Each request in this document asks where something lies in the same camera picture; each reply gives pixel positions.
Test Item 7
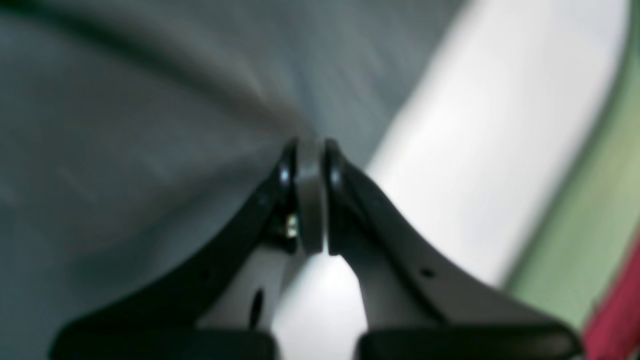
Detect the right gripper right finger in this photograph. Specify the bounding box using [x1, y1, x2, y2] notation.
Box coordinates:
[324, 140, 583, 360]

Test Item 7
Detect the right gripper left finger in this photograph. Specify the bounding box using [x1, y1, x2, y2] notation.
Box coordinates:
[48, 140, 301, 360]

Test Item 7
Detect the dark grey t-shirt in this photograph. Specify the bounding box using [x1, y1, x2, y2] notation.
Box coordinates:
[0, 0, 467, 360]

